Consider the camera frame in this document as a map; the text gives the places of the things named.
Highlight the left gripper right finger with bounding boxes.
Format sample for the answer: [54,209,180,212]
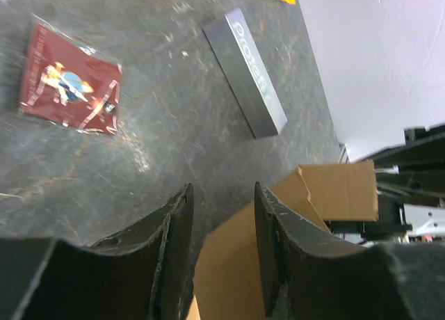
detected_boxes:
[254,184,444,319]

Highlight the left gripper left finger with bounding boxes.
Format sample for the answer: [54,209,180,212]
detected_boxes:
[1,184,194,319]

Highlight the brown cardboard box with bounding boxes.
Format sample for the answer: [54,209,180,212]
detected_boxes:
[187,160,378,319]

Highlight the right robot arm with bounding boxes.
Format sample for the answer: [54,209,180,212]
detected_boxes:
[327,125,444,243]

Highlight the silver toothpaste box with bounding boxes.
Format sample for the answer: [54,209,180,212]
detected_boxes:
[203,8,287,139]

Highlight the red sachet packet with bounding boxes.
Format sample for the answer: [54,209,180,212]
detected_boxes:
[18,16,123,135]

